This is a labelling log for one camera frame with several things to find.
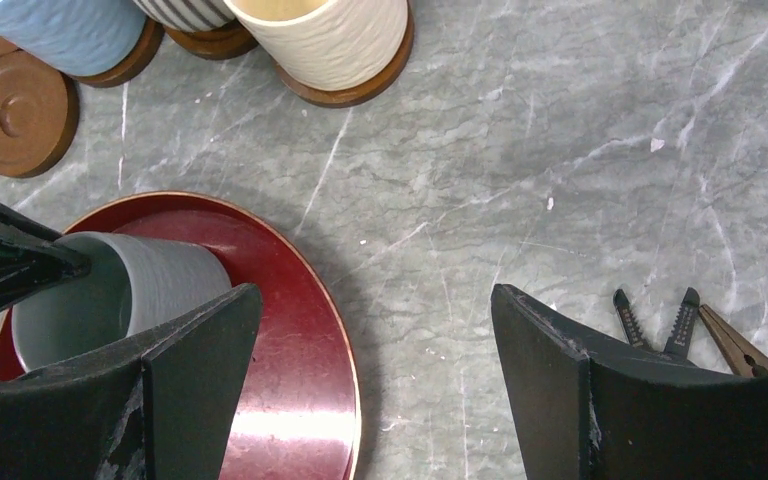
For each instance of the grey ribbed mug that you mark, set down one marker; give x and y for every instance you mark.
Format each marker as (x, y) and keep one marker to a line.
(187, 15)

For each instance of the red round tray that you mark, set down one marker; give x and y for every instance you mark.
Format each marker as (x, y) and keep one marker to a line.
(298, 415)

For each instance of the grey-green mug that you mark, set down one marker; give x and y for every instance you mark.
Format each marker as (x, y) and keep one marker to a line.
(134, 284)

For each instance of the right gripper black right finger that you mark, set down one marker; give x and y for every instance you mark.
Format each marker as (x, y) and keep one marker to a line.
(588, 406)

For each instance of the cream yellow mug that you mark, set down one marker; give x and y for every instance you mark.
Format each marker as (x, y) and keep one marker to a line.
(328, 45)

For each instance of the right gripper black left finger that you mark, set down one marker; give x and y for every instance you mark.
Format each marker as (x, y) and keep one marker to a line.
(156, 405)

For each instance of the blue mug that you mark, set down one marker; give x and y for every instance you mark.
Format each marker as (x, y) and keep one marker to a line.
(76, 37)

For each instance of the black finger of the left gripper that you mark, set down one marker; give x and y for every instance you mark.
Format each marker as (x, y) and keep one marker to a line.
(31, 260)

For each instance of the black handled pliers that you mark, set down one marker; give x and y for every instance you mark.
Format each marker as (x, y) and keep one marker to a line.
(678, 343)

